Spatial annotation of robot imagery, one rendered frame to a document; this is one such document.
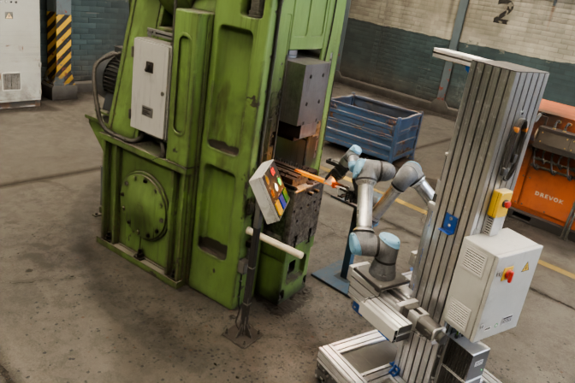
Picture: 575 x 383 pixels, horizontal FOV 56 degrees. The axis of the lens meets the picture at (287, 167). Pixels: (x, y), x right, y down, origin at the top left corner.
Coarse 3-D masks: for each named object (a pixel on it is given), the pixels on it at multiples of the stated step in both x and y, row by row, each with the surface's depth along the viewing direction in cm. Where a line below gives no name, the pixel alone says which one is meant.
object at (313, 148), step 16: (336, 16) 374; (336, 32) 382; (336, 48) 389; (320, 128) 405; (288, 144) 406; (304, 144) 398; (320, 144) 414; (288, 160) 409; (304, 160) 401; (320, 160) 421
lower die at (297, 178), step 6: (282, 162) 392; (282, 168) 381; (288, 168) 379; (294, 168) 381; (300, 168) 385; (282, 174) 372; (288, 174) 373; (294, 174) 373; (300, 174) 374; (282, 180) 371; (288, 180) 368; (294, 180) 369; (300, 180) 376; (306, 180) 383
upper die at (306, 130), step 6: (282, 126) 362; (288, 126) 359; (294, 126) 356; (300, 126) 353; (306, 126) 359; (312, 126) 366; (282, 132) 363; (288, 132) 360; (294, 132) 357; (300, 132) 355; (306, 132) 361; (312, 132) 368
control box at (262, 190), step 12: (264, 168) 317; (276, 168) 333; (252, 180) 304; (264, 180) 306; (276, 180) 326; (264, 192) 305; (276, 192) 319; (264, 204) 307; (264, 216) 309; (276, 216) 308
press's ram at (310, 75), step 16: (288, 64) 343; (304, 64) 337; (320, 64) 349; (288, 80) 345; (304, 80) 339; (320, 80) 355; (288, 96) 348; (304, 96) 345; (320, 96) 362; (288, 112) 351; (304, 112) 351; (320, 112) 368
